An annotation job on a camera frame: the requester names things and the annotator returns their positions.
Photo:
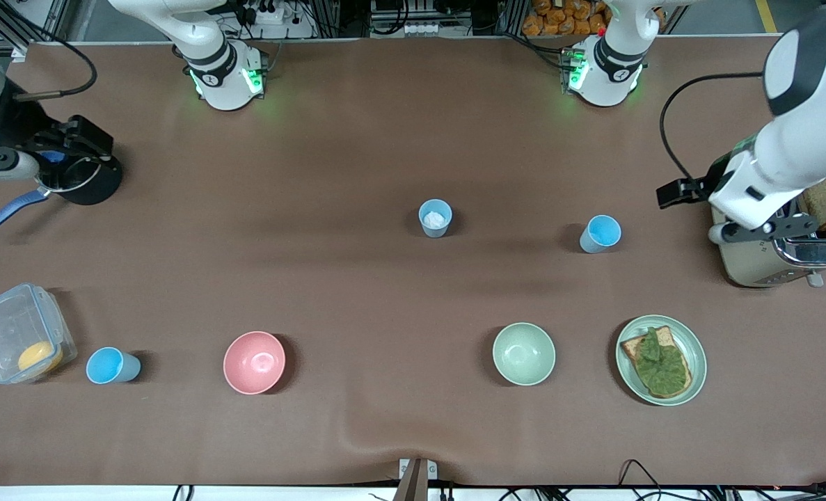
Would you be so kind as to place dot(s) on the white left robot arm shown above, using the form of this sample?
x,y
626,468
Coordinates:
x,y
802,139

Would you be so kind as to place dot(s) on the toast slice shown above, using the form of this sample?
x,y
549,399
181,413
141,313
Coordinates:
x,y
634,346

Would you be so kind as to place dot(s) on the pale green bowl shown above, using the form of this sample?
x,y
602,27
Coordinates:
x,y
524,353

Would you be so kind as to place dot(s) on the white ball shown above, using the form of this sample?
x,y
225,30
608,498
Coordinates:
x,y
435,219

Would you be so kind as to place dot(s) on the bag of orange buns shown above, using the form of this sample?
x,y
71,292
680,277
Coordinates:
x,y
559,17

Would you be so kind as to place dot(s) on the white power strip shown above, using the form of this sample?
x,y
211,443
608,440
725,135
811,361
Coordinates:
x,y
266,14

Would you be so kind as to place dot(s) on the round yellow food piece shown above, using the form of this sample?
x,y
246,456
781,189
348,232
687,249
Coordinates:
x,y
40,357

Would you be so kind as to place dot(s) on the brown table cover sheet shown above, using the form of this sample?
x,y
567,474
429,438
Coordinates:
x,y
385,153

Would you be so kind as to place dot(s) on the beige and chrome toaster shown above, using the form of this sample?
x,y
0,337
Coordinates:
x,y
753,264

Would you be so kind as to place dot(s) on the glass lid with blue knob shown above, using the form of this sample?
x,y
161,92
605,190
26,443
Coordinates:
x,y
82,174

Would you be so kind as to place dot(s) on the green lettuce leaf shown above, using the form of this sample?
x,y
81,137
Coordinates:
x,y
660,365

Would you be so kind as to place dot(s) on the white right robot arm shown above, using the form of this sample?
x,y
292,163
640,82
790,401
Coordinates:
x,y
225,83

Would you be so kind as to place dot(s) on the aluminium frame profile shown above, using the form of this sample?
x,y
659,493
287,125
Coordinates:
x,y
54,17

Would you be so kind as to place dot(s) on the grey metal bracket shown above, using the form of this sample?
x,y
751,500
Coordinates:
x,y
416,480

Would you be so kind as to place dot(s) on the clear plastic food container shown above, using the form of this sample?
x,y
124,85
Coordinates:
x,y
9,327

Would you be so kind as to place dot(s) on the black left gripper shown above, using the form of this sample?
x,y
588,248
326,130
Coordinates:
x,y
709,185

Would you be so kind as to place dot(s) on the light blue plastic cup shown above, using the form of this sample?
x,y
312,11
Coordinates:
x,y
435,229
600,233
110,365

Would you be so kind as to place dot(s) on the pink bowl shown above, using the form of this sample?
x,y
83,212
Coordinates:
x,y
254,362

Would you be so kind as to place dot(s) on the pale green plate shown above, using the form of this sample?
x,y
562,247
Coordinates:
x,y
694,355

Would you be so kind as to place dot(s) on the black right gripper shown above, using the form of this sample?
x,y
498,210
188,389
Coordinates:
x,y
35,140

